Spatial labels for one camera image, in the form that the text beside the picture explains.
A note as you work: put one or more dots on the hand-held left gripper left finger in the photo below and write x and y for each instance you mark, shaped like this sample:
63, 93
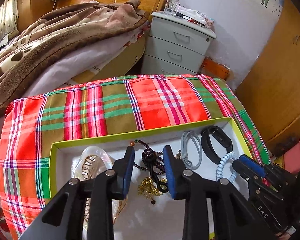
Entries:
128, 170

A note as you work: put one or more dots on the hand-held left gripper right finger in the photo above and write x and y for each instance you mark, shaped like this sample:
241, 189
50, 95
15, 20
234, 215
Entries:
170, 172

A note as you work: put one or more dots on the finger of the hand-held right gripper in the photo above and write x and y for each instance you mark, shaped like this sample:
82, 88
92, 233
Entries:
242, 168
252, 163

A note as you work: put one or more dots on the pearly large hair claw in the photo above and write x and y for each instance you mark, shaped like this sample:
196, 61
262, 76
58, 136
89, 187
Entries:
95, 160

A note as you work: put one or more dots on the black smart band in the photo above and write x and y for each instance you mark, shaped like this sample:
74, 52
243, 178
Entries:
220, 136

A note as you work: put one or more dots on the yellow-green cardboard box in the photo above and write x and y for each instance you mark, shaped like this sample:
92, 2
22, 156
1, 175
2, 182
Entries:
65, 155

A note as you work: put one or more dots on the dark bag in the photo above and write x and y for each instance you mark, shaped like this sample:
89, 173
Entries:
281, 146

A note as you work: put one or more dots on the pink pouch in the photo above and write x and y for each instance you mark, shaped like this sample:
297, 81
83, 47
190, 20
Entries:
293, 157

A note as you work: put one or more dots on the red green plaid cloth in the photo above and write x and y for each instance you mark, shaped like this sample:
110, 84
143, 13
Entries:
90, 105

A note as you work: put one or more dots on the large wooden wardrobe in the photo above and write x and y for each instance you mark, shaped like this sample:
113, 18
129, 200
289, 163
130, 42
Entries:
277, 80

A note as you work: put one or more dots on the orange box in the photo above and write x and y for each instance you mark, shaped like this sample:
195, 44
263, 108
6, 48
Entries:
215, 68

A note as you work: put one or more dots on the grey nightstand with drawers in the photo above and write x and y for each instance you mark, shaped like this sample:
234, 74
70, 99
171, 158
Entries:
165, 55

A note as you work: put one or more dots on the brown patterned blanket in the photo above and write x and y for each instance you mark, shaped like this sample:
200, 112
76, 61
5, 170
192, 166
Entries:
52, 42

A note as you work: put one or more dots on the pile of small packets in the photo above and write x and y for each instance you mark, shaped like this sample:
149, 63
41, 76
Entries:
195, 15

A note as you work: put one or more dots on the clear glass cup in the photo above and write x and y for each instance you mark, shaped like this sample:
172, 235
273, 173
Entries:
171, 6

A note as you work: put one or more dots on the narrow wooden cabinet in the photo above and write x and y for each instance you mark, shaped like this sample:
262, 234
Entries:
35, 5

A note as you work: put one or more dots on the spotted beige curtain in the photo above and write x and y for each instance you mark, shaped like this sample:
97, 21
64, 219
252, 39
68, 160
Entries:
5, 17

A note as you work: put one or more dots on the wooden bed frame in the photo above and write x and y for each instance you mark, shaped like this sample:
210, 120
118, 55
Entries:
130, 55

